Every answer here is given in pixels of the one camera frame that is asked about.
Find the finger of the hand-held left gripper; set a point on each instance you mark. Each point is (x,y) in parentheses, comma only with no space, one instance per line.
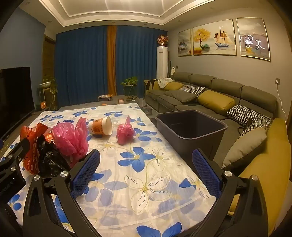
(22,148)
(1,144)

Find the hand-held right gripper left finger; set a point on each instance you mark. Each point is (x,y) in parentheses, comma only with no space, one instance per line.
(85,173)

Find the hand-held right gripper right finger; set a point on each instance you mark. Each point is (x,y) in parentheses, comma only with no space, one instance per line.
(206,173)

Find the red patterned plastic bag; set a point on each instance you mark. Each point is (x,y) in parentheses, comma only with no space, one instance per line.
(32,134)

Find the black plastic bag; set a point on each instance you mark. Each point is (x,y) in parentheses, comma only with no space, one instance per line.
(51,159)

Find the large pink plastic bag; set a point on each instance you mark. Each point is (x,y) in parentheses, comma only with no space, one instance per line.
(68,141)

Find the grey plastic bin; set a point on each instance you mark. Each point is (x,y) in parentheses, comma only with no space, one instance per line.
(194,134)

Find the orange and white paper cup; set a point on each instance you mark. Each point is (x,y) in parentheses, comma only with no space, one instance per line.
(100,126)

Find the small pink plastic bag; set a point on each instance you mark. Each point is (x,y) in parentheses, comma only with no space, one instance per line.
(124,134)

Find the dark television stand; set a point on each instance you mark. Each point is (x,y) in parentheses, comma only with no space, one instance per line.
(34,112)

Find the black television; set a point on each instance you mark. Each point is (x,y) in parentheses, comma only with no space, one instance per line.
(13,100)

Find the small orange glowing lamp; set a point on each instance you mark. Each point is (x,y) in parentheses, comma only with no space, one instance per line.
(42,105)

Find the light grey cushion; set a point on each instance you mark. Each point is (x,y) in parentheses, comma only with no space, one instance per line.
(246,148)

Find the blue floral white tablecloth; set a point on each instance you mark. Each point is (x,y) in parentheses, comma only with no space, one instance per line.
(141,177)

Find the large yellow sofa cushion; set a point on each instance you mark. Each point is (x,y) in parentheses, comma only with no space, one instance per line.
(269,155)

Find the black and white patterned cushion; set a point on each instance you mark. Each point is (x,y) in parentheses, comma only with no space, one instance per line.
(255,127)
(192,90)
(246,114)

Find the trailing plant on stand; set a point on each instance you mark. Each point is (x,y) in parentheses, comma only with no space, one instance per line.
(49,85)

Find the long yellow cushion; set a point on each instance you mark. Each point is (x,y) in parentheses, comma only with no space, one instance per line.
(216,100)

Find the flat printed box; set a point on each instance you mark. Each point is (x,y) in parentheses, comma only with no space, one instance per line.
(105,98)

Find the small pink figurine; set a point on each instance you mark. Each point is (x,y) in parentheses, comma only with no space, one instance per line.
(121,101)

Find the dark grey cushion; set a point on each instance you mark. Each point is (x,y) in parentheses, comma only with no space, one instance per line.
(180,96)

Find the brown wooden door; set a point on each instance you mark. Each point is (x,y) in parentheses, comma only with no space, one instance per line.
(49,68)

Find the dark tea set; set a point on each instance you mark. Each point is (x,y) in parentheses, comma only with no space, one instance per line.
(131,98)

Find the grey sectional sofa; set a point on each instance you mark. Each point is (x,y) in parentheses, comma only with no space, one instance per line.
(219,85)

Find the small yellow cushion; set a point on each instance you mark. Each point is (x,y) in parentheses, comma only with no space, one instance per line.
(173,86)

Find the green plant in dark pot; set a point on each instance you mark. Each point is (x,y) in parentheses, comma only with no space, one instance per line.
(130,85)

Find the white clothing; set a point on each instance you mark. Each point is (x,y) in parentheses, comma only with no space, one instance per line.
(165,82)

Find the blue curtain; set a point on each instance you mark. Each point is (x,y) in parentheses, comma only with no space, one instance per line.
(82,66)
(139,57)

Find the black clothing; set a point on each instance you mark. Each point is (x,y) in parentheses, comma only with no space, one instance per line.
(150,85)

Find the orange curtain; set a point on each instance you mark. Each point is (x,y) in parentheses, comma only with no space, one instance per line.
(112,59)

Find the white standing air conditioner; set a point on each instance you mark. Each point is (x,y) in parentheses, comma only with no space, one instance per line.
(162,62)

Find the narrow landscape painting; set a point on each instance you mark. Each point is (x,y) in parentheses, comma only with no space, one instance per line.
(184,43)

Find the tree and sailboat painting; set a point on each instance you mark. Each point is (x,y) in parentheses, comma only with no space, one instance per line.
(214,37)

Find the red and gold flower ornament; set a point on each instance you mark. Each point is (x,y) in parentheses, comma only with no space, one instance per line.
(162,40)

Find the glossy framed painting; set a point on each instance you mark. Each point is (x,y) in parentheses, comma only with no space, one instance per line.
(253,38)

